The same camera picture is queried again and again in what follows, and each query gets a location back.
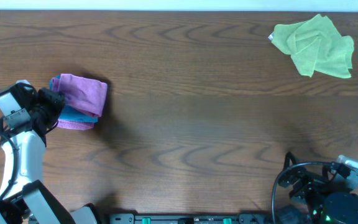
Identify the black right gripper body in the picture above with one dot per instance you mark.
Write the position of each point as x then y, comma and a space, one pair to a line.
309, 189

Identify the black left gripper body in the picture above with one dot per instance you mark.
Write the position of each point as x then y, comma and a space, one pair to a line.
51, 101

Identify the purple microfiber cloth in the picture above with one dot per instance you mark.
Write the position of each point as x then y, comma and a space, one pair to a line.
83, 94

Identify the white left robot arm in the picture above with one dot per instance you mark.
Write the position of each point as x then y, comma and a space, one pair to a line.
23, 195

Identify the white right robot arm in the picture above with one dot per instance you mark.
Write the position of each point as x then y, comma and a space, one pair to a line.
339, 207

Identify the folded purple cloth under blue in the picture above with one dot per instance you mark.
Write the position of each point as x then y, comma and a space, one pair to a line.
67, 124

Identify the green microfiber cloth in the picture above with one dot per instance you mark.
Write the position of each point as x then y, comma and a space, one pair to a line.
315, 45

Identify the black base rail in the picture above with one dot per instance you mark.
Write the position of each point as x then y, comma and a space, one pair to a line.
242, 218

